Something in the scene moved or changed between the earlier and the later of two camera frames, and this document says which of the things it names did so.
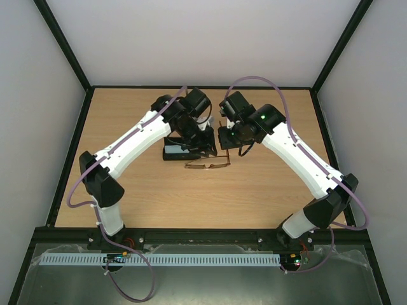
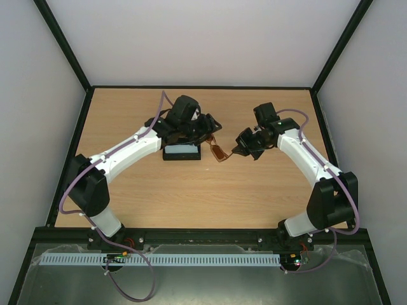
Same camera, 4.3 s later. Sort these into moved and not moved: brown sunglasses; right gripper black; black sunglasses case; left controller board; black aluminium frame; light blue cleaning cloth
Moved: right gripper black; brown sunglasses
Not moved: light blue cleaning cloth; black aluminium frame; left controller board; black sunglasses case
